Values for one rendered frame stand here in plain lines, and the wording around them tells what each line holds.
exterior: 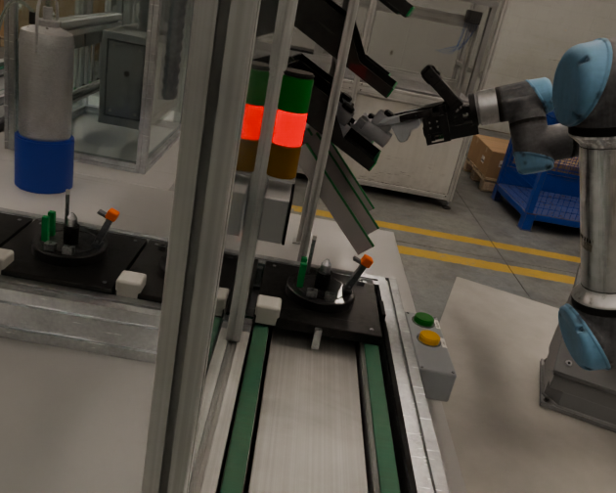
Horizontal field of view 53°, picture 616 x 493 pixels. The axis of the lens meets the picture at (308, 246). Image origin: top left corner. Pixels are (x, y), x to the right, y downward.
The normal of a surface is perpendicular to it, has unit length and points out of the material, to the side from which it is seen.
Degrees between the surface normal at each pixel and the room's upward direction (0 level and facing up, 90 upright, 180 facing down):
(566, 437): 0
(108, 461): 0
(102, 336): 90
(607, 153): 96
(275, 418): 0
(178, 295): 90
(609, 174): 94
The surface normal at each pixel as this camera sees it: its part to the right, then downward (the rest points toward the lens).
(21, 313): -0.02, 0.39
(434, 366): 0.18, -0.90
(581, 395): -0.34, 0.31
